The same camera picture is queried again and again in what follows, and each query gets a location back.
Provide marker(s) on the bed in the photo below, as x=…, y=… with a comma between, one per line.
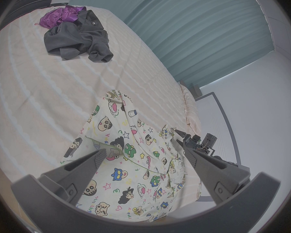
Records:
x=63, y=93

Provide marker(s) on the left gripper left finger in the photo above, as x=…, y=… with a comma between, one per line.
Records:
x=70, y=178

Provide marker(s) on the black chest of drawers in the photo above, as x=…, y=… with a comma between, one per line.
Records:
x=36, y=1

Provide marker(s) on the purple satin garment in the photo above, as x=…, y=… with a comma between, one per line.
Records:
x=55, y=17

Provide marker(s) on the white printed pyjama top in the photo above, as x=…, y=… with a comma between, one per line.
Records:
x=135, y=173

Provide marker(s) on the black shirt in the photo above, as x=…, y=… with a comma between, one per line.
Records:
x=70, y=37

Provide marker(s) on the cream pillow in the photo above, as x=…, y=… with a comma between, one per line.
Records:
x=190, y=110

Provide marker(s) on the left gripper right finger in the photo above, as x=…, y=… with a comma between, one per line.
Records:
x=218, y=178

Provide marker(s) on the blue-green curtain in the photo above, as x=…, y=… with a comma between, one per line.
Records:
x=184, y=28

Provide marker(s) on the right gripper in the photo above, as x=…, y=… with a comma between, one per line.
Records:
x=192, y=141

